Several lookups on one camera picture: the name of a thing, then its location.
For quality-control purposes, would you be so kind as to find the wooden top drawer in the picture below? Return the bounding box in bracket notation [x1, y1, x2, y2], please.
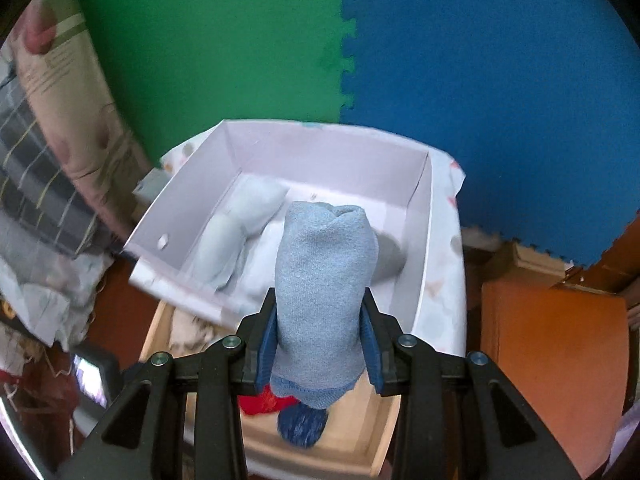
[140, 301, 400, 479]

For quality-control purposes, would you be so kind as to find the orange wooden furniture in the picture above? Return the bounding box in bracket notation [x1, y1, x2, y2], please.
[480, 243, 629, 478]

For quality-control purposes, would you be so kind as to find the floral pink curtain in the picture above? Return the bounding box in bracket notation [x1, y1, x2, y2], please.
[9, 0, 151, 240]

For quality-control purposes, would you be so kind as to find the navy patterned underwear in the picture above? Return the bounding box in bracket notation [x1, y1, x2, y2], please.
[278, 403, 329, 448]

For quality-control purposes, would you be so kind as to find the light blue knit sock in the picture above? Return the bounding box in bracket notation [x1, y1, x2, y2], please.
[270, 202, 378, 410]

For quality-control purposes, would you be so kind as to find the red embroidered underwear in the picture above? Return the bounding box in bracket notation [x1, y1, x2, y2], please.
[238, 385, 298, 416]

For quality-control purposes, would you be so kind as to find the white XINCCI shoe box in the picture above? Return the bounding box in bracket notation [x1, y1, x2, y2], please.
[126, 120, 434, 330]

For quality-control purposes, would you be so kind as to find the long pale blue garment roll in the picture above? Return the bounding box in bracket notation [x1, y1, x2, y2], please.
[189, 174, 288, 289]

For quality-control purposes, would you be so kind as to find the white garment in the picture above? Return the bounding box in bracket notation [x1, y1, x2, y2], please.
[219, 220, 284, 309]

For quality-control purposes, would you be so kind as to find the white floral bedsheet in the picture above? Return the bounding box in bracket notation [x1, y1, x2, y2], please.
[1, 214, 113, 351]

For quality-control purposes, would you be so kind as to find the plaid grey blanket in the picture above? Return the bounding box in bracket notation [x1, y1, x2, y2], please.
[0, 74, 101, 257]

